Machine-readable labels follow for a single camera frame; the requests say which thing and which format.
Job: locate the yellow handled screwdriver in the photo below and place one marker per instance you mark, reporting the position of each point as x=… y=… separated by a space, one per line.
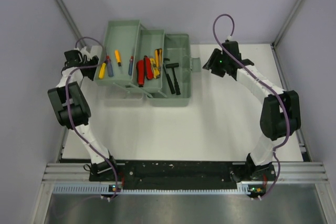
x=102 y=70
x=118 y=57

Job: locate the yellow black utility knife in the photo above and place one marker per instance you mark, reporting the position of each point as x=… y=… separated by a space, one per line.
x=158 y=57

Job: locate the green translucent tool box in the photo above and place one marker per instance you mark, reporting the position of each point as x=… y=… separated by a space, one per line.
x=130 y=35

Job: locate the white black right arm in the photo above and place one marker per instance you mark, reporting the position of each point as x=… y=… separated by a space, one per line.
x=280 y=115

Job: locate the blue handled screwdriver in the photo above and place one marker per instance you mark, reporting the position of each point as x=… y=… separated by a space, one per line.
x=109 y=65
x=131 y=61

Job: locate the black hammer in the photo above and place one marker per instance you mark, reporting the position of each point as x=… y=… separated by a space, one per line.
x=173 y=66
x=171 y=86

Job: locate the aluminium front rail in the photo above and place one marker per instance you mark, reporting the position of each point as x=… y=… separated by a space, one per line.
x=290 y=172

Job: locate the aluminium frame post left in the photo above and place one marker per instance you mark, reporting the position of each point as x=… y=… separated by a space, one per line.
x=68 y=18

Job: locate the red utility knife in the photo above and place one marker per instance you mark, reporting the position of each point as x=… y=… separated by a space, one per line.
x=148 y=68
x=140 y=69

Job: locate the aluminium frame post right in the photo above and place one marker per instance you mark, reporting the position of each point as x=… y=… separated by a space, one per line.
x=287 y=23

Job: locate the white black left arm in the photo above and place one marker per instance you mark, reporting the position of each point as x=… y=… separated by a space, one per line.
x=72 y=110

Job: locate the aluminium frame post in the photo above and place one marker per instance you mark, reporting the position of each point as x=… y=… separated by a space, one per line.
x=68 y=18
x=287 y=23

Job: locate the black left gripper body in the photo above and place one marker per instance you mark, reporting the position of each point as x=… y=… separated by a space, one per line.
x=91 y=72

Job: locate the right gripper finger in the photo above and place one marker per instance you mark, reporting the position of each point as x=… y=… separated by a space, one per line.
x=216 y=52
x=215 y=68

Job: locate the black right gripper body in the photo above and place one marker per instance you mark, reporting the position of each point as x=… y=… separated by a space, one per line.
x=221 y=62

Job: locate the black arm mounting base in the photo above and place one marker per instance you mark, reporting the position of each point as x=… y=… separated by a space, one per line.
x=188 y=175

